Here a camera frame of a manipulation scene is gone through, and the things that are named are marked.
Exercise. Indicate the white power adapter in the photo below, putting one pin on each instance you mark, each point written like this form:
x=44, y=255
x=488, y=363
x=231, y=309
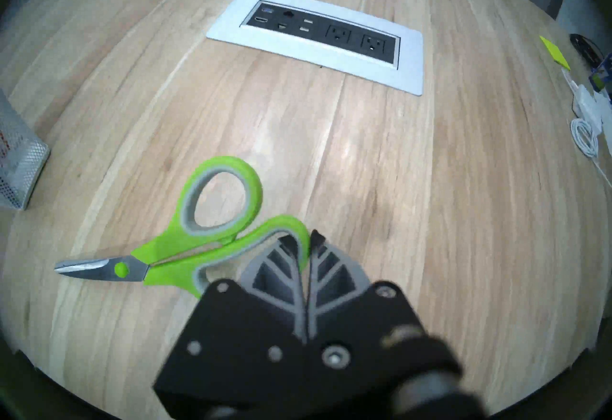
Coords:
x=589, y=101

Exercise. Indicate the white mesh pen holder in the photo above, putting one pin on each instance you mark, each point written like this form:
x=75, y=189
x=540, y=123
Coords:
x=19, y=165

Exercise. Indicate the whiteboard cleaner spray bottle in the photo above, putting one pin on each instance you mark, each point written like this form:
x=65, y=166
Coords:
x=603, y=74

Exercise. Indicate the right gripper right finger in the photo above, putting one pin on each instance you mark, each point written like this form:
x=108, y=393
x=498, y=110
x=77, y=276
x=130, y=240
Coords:
x=358, y=318

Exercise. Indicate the yellow sticky note pad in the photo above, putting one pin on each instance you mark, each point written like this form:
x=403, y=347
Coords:
x=555, y=53

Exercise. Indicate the grey table power outlet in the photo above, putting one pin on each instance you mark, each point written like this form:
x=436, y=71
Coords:
x=411, y=55

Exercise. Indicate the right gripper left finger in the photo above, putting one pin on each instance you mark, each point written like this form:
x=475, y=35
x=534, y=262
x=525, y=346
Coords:
x=239, y=337

